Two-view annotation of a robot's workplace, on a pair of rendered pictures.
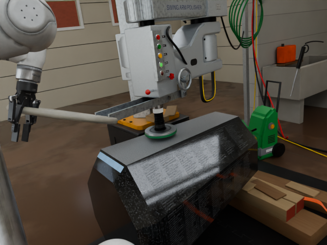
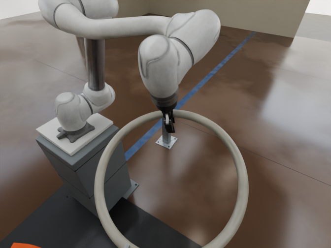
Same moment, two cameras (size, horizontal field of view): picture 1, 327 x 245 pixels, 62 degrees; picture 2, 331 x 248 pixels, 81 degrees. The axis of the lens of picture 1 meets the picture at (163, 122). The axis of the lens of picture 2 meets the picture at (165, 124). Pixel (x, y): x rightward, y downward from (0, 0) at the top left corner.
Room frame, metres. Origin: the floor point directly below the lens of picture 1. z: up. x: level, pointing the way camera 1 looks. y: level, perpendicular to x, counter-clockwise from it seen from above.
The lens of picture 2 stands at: (1.58, 0.30, 1.75)
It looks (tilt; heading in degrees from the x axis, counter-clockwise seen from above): 42 degrees down; 157
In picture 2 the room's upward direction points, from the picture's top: straight up
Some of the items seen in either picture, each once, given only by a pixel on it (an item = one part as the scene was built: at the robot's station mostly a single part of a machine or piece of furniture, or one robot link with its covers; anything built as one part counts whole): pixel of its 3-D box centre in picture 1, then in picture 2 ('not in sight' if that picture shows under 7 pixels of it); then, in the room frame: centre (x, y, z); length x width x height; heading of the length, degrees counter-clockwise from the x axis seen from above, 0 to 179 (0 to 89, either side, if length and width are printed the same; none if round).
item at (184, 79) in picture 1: (180, 78); not in sight; (1.77, -0.14, 1.23); 0.15 x 0.10 x 0.15; 140
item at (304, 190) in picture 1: (301, 188); not in sight; (2.01, -1.11, 0.13); 0.25 x 0.10 x 0.01; 33
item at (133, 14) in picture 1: (179, 12); not in sight; (2.02, -0.20, 1.64); 0.96 x 0.25 x 0.17; 140
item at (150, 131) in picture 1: (160, 129); not in sight; (1.76, 0.03, 0.90); 0.21 x 0.21 x 0.01
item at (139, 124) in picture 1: (146, 116); not in sight; (2.59, 0.16, 0.76); 0.49 x 0.49 x 0.05; 36
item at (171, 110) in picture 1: (170, 110); not in sight; (2.55, -0.08, 0.80); 0.20 x 0.10 x 0.05; 167
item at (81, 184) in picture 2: not in sight; (92, 167); (0.45, 0.13, 0.40); 0.50 x 0.50 x 0.80; 33
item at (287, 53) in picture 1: (288, 53); not in sight; (4.44, -2.12, 1.00); 0.50 x 0.22 x 0.33; 123
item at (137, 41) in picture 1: (160, 61); not in sight; (1.82, -0.03, 1.35); 0.36 x 0.22 x 0.45; 140
